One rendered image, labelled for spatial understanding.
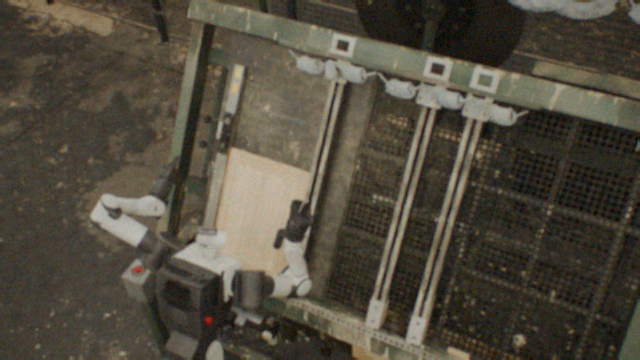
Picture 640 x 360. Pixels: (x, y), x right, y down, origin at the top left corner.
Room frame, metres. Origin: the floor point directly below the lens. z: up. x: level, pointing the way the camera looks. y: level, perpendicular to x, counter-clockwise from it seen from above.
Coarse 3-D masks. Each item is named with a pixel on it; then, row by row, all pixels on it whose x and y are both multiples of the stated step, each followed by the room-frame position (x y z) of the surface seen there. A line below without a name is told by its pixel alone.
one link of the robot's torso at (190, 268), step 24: (168, 264) 1.68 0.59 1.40; (192, 264) 1.69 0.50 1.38; (216, 264) 1.70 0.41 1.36; (240, 264) 1.72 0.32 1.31; (168, 288) 1.65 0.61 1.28; (192, 288) 1.55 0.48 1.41; (216, 288) 1.61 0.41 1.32; (168, 312) 1.56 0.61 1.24; (192, 312) 1.51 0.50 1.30; (216, 312) 1.56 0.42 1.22; (192, 336) 1.50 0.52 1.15
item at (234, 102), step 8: (232, 80) 2.54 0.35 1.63; (240, 80) 2.52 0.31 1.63; (232, 88) 2.52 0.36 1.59; (240, 88) 2.51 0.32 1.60; (232, 96) 2.50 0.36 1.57; (240, 96) 2.50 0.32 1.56; (232, 104) 2.48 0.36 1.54; (240, 104) 2.49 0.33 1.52; (232, 112) 2.45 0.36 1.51; (232, 128) 2.41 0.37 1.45; (232, 136) 2.40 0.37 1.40; (232, 144) 2.39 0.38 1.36; (216, 160) 2.35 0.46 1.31; (224, 160) 2.34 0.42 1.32; (216, 168) 2.33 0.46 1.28; (224, 168) 2.32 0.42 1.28; (216, 176) 2.31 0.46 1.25; (216, 184) 2.28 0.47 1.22; (216, 192) 2.26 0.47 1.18; (216, 200) 2.24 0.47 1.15; (208, 208) 2.23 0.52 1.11; (216, 208) 2.22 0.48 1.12; (208, 216) 2.21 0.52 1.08; (216, 216) 2.21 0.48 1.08; (208, 224) 2.18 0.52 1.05
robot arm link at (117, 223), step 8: (104, 200) 1.93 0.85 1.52; (112, 200) 1.95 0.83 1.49; (104, 208) 1.90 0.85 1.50; (112, 208) 1.91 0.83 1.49; (120, 208) 1.93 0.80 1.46; (112, 216) 1.88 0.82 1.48; (120, 216) 1.88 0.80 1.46; (96, 224) 1.87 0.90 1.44; (104, 224) 1.86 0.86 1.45; (112, 224) 1.85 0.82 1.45; (120, 224) 1.86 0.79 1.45; (128, 224) 1.86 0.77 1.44; (136, 224) 1.88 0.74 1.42; (104, 232) 1.85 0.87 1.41; (112, 232) 1.84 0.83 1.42; (120, 232) 1.84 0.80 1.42; (128, 232) 1.84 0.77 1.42; (136, 232) 1.84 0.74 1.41; (144, 232) 1.85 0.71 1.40; (128, 240) 1.82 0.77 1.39; (136, 240) 1.82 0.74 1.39
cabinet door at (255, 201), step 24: (240, 168) 2.31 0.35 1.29; (264, 168) 2.26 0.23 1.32; (288, 168) 2.23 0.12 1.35; (240, 192) 2.24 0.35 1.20; (264, 192) 2.20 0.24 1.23; (288, 192) 2.16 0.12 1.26; (240, 216) 2.17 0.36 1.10; (264, 216) 2.13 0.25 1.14; (288, 216) 2.10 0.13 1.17; (240, 240) 2.10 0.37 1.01; (264, 240) 2.07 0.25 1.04; (264, 264) 2.00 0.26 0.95; (288, 264) 1.96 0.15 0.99
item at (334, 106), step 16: (352, 48) 2.36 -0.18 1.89; (352, 64) 2.40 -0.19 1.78; (336, 80) 2.30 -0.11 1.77; (336, 96) 2.30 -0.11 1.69; (336, 112) 2.26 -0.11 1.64; (320, 128) 2.24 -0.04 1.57; (336, 128) 2.25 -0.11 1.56; (320, 144) 2.20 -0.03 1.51; (320, 160) 2.18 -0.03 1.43; (320, 176) 2.11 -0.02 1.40; (320, 192) 2.09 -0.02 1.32; (304, 240) 1.97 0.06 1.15; (304, 256) 1.93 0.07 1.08
